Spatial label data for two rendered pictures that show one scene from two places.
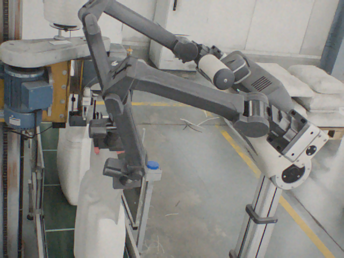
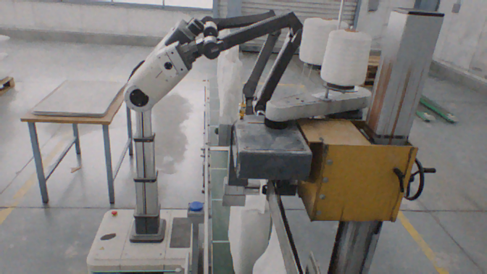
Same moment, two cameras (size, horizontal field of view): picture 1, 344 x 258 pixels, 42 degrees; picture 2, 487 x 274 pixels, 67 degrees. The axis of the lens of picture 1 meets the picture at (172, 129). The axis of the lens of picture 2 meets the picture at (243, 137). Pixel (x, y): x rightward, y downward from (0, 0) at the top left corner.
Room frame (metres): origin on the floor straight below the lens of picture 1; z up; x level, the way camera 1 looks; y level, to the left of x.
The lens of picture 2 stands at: (3.17, 0.60, 1.84)
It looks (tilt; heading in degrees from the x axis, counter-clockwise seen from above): 25 degrees down; 195
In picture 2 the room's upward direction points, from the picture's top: 5 degrees clockwise
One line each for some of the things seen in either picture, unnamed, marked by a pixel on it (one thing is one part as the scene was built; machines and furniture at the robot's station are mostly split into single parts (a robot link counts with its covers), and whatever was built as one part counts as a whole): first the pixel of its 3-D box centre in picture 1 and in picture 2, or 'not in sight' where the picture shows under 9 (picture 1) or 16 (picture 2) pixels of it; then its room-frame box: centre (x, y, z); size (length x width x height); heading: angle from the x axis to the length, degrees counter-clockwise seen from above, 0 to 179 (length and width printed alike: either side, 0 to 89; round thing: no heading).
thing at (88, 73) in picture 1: (102, 74); (265, 163); (2.04, 0.38, 1.21); 0.30 x 0.25 x 0.30; 23
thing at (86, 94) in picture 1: (86, 104); not in sight; (1.84, 0.40, 1.14); 0.05 x 0.04 x 0.16; 113
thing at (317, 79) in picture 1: (315, 78); not in sight; (4.93, -1.49, 0.56); 0.67 x 0.43 x 0.15; 23
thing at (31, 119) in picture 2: not in sight; (89, 138); (0.77, -1.45, 0.38); 0.95 x 0.62 x 0.75; 23
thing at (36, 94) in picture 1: (36, 97); not in sight; (1.58, 0.54, 1.25); 0.10 x 0.08 x 0.12; 138
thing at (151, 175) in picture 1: (151, 171); (196, 212); (1.91, 0.06, 0.81); 0.08 x 0.08 x 0.06; 23
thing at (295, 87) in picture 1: (279, 84); not in sight; (4.47, -1.01, 0.56); 0.66 x 0.42 x 0.15; 113
